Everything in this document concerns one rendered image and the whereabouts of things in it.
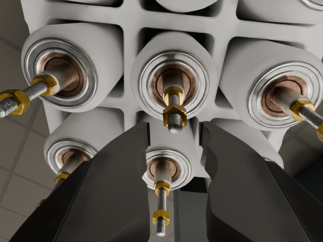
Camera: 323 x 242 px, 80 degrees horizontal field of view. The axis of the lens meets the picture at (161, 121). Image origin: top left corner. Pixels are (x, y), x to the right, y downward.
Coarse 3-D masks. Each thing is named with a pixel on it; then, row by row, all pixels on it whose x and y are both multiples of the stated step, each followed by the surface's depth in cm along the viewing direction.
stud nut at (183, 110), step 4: (172, 104) 14; (176, 104) 14; (168, 108) 14; (172, 108) 14; (176, 108) 14; (180, 108) 14; (184, 108) 14; (164, 112) 14; (168, 112) 14; (172, 112) 14; (176, 112) 14; (180, 112) 14; (184, 112) 14; (164, 116) 14; (168, 116) 14; (184, 116) 14; (164, 120) 14; (184, 120) 14; (164, 124) 14; (184, 124) 14
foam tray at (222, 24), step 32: (32, 0) 24; (64, 0) 28; (128, 0) 23; (224, 0) 23; (32, 32) 26; (128, 32) 25; (192, 32) 35; (224, 32) 24; (256, 32) 24; (288, 32) 24; (320, 32) 24; (128, 64) 27; (128, 96) 29; (224, 96) 34; (128, 128) 32; (192, 128) 36; (288, 128) 31
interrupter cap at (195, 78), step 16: (176, 48) 19; (144, 64) 19; (160, 64) 19; (176, 64) 19; (192, 64) 19; (144, 80) 20; (160, 80) 20; (192, 80) 20; (208, 80) 20; (144, 96) 21; (160, 96) 21; (192, 96) 21; (160, 112) 22; (192, 112) 22
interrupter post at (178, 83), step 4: (172, 76) 20; (176, 76) 20; (168, 80) 19; (172, 80) 19; (176, 80) 19; (180, 80) 20; (164, 84) 19; (168, 84) 18; (172, 84) 18; (176, 84) 18; (180, 84) 18; (164, 88) 18; (168, 88) 18; (180, 88) 18; (184, 88) 19; (184, 92) 18; (184, 96) 18
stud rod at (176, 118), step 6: (174, 96) 17; (168, 102) 16; (174, 102) 16; (174, 114) 14; (168, 120) 14; (174, 120) 13; (180, 120) 13; (168, 126) 13; (174, 126) 13; (180, 126) 13; (174, 132) 13; (180, 132) 13
